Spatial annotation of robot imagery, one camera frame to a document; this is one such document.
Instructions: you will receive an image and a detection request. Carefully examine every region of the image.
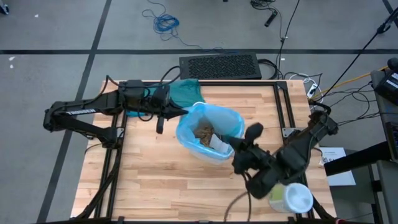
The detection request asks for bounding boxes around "black power strip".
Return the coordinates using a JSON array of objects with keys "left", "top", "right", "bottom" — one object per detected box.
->
[{"left": 264, "top": 10, "right": 278, "bottom": 28}]

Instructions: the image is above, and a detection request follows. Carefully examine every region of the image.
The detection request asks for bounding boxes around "long black floor cable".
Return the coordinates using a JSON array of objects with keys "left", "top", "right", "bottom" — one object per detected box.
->
[{"left": 276, "top": 0, "right": 302, "bottom": 78}]

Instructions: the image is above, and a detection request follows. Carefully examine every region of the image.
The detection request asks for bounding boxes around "white printed paper sheet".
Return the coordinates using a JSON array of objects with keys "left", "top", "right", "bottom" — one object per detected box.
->
[{"left": 318, "top": 147, "right": 357, "bottom": 187}]

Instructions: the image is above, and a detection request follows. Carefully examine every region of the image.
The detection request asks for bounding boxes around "black device white label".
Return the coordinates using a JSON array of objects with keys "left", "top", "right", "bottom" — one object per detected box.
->
[{"left": 373, "top": 57, "right": 398, "bottom": 106}]

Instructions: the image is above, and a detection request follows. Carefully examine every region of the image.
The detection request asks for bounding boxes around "green canister white lid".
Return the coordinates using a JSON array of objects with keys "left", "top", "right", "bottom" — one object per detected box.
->
[{"left": 269, "top": 182, "right": 314, "bottom": 214}]

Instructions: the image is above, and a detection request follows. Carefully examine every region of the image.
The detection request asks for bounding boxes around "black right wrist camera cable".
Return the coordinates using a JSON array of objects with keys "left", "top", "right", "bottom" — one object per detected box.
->
[{"left": 223, "top": 174, "right": 252, "bottom": 222}]

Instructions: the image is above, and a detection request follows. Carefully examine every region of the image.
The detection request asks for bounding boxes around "white power strip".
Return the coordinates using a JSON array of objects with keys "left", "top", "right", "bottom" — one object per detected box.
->
[{"left": 306, "top": 81, "right": 320, "bottom": 100}]

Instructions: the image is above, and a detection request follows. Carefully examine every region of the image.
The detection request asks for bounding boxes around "black left wrist camera cable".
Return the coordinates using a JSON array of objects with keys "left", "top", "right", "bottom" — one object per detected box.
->
[{"left": 105, "top": 65, "right": 182, "bottom": 94}]

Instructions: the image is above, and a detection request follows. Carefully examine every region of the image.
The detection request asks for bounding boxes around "teal cloth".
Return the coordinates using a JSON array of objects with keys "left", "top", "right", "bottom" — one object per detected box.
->
[{"left": 126, "top": 78, "right": 206, "bottom": 118}]

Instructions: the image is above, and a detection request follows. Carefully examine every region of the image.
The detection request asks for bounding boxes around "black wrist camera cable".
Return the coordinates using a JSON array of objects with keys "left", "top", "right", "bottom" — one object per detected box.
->
[
  {"left": 223, "top": 174, "right": 252, "bottom": 222},
  {"left": 105, "top": 65, "right": 182, "bottom": 94}
]

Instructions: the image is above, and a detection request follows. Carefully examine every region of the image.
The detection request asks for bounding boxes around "black stand pole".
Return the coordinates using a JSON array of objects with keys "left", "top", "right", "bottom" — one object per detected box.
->
[{"left": 325, "top": 6, "right": 398, "bottom": 94}]

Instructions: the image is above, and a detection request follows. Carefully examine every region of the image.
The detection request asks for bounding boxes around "black coiled floor cable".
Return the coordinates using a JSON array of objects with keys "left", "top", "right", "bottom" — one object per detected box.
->
[{"left": 257, "top": 58, "right": 280, "bottom": 80}]

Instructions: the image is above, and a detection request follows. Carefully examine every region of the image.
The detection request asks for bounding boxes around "black perforated computer case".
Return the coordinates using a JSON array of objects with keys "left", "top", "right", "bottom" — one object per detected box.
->
[{"left": 179, "top": 52, "right": 262, "bottom": 80}]

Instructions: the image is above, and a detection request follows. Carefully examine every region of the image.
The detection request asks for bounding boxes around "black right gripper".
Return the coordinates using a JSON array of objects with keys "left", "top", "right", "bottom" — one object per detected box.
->
[{"left": 214, "top": 123, "right": 279, "bottom": 175}]

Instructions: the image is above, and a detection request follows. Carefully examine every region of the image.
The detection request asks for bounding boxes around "blue coiled cable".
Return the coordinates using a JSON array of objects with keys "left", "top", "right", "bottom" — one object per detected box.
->
[{"left": 141, "top": 0, "right": 240, "bottom": 54}]

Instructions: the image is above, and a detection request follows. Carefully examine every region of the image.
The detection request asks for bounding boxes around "yellow floor cable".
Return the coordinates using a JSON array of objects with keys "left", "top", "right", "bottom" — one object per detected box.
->
[{"left": 322, "top": 65, "right": 389, "bottom": 93}]

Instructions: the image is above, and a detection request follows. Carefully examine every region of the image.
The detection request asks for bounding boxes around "black side desk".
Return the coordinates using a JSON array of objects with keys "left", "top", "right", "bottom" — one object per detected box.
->
[{"left": 323, "top": 141, "right": 398, "bottom": 224}]

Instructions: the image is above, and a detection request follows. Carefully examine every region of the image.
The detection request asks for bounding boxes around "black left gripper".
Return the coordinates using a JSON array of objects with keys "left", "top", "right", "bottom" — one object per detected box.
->
[{"left": 142, "top": 102, "right": 189, "bottom": 135}]

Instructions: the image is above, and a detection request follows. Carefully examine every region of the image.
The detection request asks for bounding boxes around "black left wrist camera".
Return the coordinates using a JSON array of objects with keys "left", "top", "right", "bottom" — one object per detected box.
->
[{"left": 151, "top": 85, "right": 171, "bottom": 108}]

